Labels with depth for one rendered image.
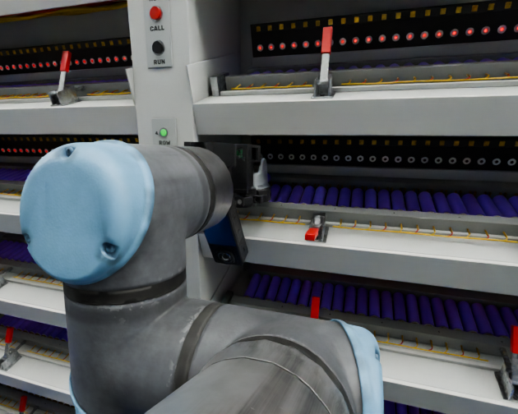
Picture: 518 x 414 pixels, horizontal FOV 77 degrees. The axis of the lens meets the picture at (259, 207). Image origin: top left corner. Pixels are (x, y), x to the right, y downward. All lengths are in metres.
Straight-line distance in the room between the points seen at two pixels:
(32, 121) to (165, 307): 0.51
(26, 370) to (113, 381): 0.72
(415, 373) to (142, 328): 0.42
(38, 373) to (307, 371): 0.83
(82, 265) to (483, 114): 0.42
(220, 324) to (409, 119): 0.32
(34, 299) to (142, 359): 0.61
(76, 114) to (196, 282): 0.33
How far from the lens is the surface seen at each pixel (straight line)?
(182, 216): 0.26
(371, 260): 0.47
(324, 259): 0.47
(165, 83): 0.51
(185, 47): 0.50
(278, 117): 0.45
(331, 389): 0.18
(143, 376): 0.25
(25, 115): 0.70
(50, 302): 0.81
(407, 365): 0.58
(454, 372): 0.59
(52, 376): 0.93
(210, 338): 0.23
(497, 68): 0.53
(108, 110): 0.58
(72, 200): 0.23
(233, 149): 0.41
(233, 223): 0.40
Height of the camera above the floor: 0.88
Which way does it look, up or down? 13 degrees down
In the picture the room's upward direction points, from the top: straight up
